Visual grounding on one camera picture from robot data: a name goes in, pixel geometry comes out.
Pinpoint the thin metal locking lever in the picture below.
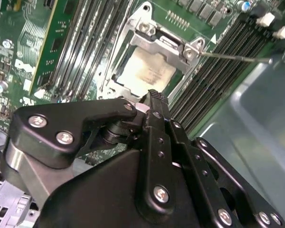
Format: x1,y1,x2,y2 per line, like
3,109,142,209
198,51,274,64

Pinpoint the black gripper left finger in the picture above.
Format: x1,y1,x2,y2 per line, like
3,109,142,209
1,89,182,223

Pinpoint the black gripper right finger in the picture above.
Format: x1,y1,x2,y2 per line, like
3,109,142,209
158,92,285,228

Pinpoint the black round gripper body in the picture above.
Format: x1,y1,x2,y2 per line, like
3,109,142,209
35,149,181,228

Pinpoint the silver square CPU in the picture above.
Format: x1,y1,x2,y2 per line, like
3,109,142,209
115,45,181,98

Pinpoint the metal CPU socket cover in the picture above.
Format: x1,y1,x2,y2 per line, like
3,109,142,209
97,21,206,102

